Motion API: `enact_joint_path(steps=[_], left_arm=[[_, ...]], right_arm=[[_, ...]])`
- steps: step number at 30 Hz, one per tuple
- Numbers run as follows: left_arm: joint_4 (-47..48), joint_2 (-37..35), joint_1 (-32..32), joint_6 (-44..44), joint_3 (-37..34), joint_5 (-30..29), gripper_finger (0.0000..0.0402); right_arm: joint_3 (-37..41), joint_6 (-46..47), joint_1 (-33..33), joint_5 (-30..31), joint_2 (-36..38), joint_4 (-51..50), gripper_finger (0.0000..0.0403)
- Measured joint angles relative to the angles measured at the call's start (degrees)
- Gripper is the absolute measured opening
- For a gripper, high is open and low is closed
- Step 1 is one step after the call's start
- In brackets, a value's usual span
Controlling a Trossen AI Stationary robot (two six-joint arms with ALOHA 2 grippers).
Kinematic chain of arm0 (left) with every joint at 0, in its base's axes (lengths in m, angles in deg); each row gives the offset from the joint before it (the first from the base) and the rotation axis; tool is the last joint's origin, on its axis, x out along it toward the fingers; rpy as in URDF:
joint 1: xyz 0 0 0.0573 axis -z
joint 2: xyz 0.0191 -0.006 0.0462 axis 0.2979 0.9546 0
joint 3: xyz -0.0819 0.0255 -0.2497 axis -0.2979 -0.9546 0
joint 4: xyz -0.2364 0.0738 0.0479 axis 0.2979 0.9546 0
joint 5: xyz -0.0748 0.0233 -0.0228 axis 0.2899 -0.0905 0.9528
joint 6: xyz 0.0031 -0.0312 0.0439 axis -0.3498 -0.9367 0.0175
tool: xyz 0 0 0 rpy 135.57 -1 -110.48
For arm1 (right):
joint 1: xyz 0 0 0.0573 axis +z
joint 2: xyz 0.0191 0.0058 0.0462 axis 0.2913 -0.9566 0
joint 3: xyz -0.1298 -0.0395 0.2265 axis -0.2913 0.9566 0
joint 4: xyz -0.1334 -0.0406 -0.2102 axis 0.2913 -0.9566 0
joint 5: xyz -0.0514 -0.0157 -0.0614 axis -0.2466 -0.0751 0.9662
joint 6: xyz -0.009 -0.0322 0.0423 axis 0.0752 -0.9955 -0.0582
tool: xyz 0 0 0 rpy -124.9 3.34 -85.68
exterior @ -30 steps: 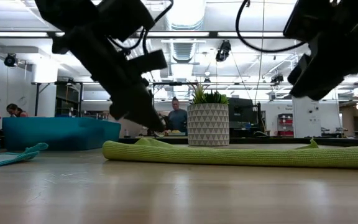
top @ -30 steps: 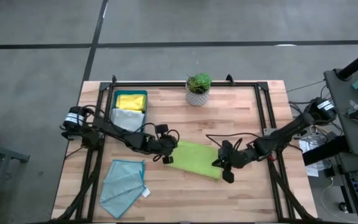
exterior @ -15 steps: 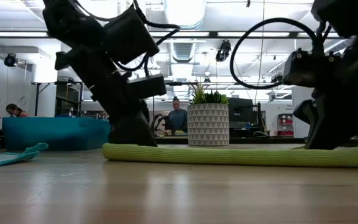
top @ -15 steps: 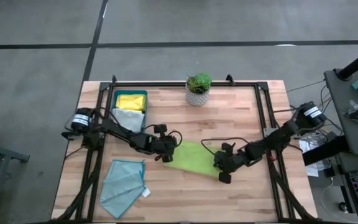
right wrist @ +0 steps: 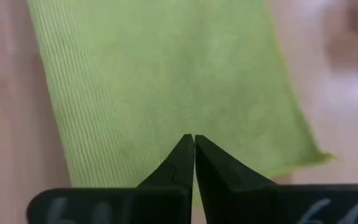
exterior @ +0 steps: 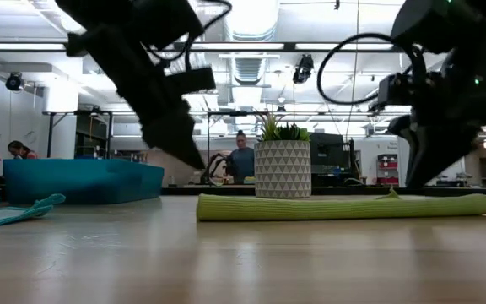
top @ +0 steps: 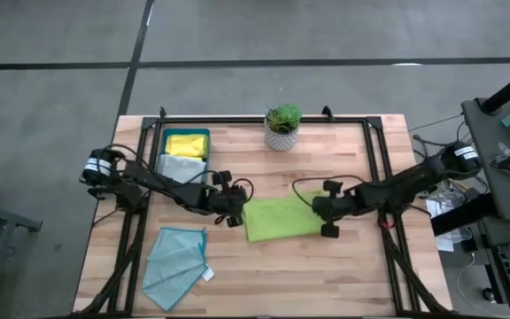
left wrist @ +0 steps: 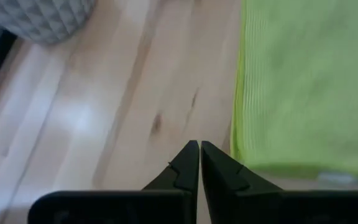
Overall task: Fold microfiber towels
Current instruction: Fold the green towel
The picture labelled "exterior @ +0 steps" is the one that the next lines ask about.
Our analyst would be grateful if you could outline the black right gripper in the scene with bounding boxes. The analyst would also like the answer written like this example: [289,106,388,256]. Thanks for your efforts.
[388,62,486,190]

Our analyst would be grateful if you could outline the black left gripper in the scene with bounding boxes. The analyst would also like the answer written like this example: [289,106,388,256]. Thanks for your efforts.
[65,24,207,171]

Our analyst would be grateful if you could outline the lime green microfiber towel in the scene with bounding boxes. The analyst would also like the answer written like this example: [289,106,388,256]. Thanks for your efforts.
[196,187,486,223]

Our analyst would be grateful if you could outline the light blue teal-edged towel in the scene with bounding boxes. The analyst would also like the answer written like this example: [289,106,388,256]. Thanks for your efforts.
[0,187,68,231]

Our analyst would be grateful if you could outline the red storage shelf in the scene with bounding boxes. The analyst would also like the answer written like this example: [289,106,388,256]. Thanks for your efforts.
[376,153,398,187]

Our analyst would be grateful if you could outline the person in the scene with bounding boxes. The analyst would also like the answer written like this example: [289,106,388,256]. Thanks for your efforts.
[225,129,256,185]
[8,140,39,160]

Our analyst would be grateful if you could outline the teal plastic bin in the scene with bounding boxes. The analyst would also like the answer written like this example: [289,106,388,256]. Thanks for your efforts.
[3,158,165,206]

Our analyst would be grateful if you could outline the succulent in patterned pot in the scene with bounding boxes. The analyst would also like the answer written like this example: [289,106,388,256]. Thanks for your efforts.
[253,112,313,199]

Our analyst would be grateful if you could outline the black ceiling spotlight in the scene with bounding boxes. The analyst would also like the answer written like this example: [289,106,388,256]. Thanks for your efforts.
[292,53,316,85]
[5,71,24,92]

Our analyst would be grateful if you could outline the black background frame stand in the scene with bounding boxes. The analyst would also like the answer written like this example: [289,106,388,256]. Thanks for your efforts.
[42,110,114,160]
[206,110,269,187]

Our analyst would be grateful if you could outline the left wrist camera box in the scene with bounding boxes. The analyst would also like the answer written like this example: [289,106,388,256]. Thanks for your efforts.
[165,66,218,96]

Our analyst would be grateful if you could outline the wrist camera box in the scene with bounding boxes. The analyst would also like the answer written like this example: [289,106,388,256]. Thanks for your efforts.
[376,72,419,109]
[165,66,218,96]

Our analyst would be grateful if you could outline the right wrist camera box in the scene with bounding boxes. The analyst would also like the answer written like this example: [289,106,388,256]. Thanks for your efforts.
[376,72,419,109]

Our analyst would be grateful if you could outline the black aluminium table frame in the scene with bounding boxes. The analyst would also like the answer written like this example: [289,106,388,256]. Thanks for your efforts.
[160,185,486,202]

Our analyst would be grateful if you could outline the silver ventilation duct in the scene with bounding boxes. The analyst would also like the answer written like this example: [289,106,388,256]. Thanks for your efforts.
[221,0,281,106]

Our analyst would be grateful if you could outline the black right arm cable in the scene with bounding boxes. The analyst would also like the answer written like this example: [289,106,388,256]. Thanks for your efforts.
[316,32,428,106]

